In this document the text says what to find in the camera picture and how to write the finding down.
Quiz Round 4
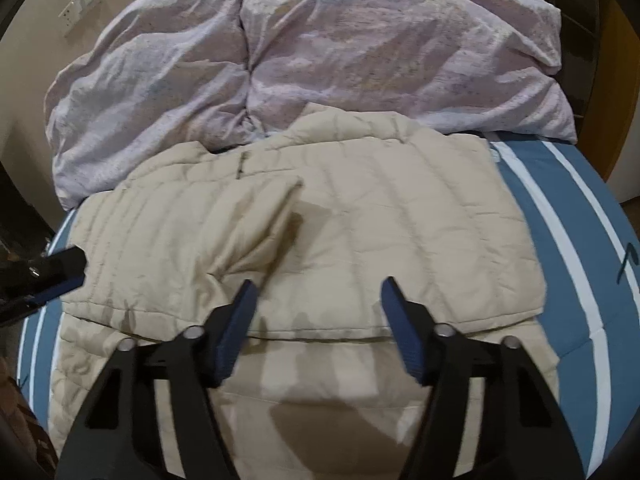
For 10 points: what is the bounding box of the pink floral duvet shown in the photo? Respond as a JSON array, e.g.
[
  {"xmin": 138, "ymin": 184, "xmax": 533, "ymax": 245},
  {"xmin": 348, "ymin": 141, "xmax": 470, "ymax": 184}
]
[{"xmin": 44, "ymin": 0, "xmax": 578, "ymax": 211}]

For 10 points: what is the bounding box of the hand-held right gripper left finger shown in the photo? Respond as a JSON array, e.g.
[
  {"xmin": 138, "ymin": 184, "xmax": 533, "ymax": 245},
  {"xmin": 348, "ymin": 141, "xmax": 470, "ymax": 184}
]
[{"xmin": 54, "ymin": 279, "xmax": 259, "ymax": 480}]

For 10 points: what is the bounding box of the patterned brown rug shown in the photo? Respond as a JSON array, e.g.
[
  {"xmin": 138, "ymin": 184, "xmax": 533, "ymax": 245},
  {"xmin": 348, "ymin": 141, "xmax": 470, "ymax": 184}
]
[{"xmin": 0, "ymin": 360, "xmax": 56, "ymax": 480}]

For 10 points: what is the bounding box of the wooden cabinet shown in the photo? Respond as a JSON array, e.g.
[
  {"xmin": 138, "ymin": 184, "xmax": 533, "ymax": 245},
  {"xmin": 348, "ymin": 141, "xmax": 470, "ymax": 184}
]
[{"xmin": 507, "ymin": 0, "xmax": 640, "ymax": 181}]

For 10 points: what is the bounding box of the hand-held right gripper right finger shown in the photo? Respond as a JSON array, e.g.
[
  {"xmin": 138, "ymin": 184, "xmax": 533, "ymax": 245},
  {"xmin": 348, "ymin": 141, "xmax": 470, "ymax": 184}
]
[{"xmin": 381, "ymin": 276, "xmax": 587, "ymax": 480}]

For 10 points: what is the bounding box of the blue striped bed sheet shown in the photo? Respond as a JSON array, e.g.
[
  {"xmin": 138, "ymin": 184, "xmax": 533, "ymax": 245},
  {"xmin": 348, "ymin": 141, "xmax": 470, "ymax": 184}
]
[{"xmin": 15, "ymin": 132, "xmax": 640, "ymax": 480}]

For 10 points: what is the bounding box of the wall switch plate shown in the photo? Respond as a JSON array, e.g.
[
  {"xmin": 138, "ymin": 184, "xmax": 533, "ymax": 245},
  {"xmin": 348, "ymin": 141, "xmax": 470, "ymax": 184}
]
[{"xmin": 59, "ymin": 0, "xmax": 101, "ymax": 37}]

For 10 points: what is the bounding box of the beige puffer jacket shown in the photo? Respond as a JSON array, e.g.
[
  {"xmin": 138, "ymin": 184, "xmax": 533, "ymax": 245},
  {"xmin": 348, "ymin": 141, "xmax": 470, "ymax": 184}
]
[{"xmin": 47, "ymin": 102, "xmax": 561, "ymax": 480}]

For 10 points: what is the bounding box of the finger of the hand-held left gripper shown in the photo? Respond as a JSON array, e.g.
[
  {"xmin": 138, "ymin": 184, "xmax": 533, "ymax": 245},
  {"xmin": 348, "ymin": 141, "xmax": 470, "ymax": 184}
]
[
  {"xmin": 0, "ymin": 247, "xmax": 87, "ymax": 295},
  {"xmin": 0, "ymin": 276, "xmax": 86, "ymax": 327}
]

